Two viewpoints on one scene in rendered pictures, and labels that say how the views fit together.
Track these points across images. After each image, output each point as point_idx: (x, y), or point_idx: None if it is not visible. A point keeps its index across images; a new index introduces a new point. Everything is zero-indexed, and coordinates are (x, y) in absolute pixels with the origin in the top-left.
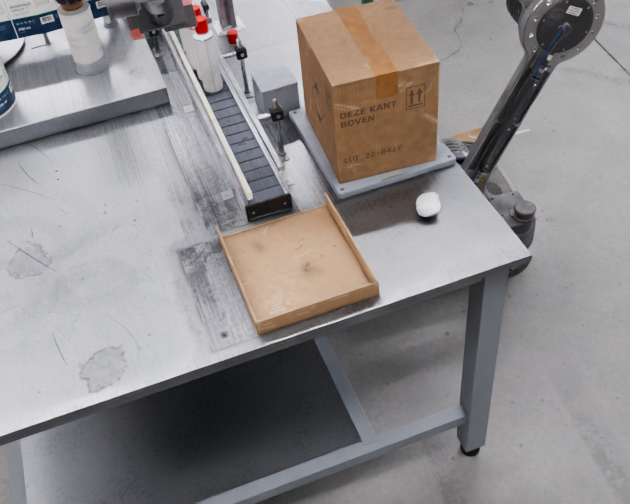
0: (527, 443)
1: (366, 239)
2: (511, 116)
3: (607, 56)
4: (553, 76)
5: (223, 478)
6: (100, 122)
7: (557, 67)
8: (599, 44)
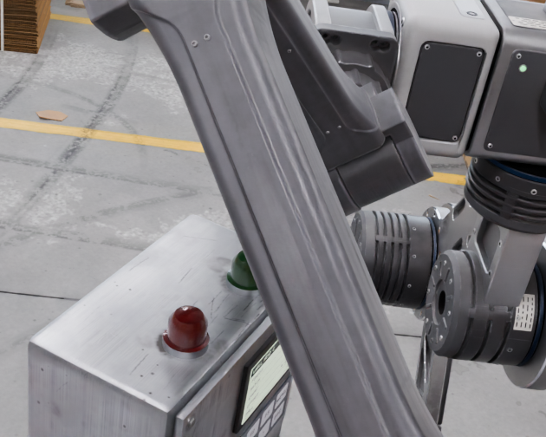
0: None
1: None
2: (442, 414)
3: (22, 297)
4: (21, 361)
5: None
6: None
7: (4, 348)
8: None
